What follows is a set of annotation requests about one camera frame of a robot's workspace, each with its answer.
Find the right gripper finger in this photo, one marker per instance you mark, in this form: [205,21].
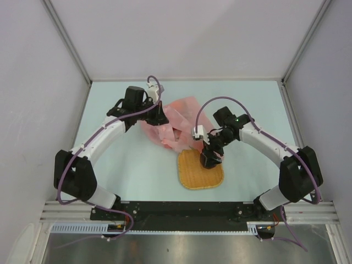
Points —
[213,159]
[205,159]

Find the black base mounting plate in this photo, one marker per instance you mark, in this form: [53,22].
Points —
[184,214]

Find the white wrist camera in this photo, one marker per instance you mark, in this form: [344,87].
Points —
[199,133]
[154,91]

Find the woven bamboo tray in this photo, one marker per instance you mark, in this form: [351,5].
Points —
[194,176]

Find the aluminium frame post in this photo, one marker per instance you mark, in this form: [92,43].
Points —
[64,36]
[322,10]

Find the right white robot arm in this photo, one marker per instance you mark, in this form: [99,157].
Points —
[299,170]

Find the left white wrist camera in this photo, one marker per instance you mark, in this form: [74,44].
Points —
[154,91]

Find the right aluminium frame post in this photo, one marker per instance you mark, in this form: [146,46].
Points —
[322,10]

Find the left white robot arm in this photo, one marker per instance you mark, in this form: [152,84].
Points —
[74,170]

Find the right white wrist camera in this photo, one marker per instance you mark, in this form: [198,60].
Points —
[199,133]

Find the left aluminium frame post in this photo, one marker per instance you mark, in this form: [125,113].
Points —
[64,36]

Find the white slotted cable duct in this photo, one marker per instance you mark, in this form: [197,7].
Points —
[114,229]

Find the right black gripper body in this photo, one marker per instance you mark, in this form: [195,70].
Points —
[218,142]

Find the front aluminium rail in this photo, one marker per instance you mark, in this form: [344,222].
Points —
[296,213]

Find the aluminium rail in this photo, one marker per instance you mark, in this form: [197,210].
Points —
[296,213]
[315,195]

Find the right side aluminium rail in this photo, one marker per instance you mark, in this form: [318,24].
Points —
[315,195]

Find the pink plastic bag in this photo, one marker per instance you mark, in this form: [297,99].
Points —
[176,135]

